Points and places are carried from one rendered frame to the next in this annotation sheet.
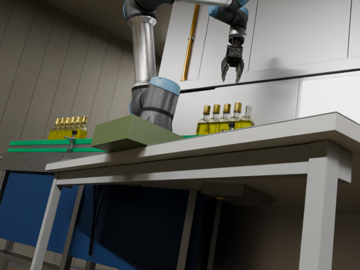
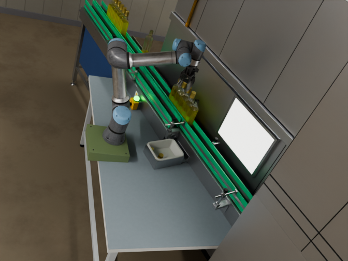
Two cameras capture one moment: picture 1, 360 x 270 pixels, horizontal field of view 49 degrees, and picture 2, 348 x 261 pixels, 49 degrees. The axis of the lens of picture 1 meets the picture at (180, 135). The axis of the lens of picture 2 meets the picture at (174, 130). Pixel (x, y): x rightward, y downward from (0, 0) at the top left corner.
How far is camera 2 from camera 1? 216 cm
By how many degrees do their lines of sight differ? 53
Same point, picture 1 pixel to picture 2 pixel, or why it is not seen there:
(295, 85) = (231, 97)
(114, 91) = not seen: outside the picture
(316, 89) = (238, 110)
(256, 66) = (223, 58)
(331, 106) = (239, 127)
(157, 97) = (114, 126)
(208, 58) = (204, 19)
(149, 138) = (99, 158)
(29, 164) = (93, 33)
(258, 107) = (212, 92)
